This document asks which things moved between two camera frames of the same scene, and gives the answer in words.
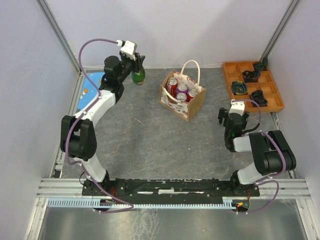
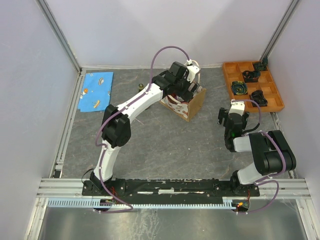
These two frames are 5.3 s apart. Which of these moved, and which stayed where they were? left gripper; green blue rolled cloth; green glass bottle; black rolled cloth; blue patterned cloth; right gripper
Moved: green glass bottle; left gripper
Stayed: green blue rolled cloth; blue patterned cloth; right gripper; black rolled cloth
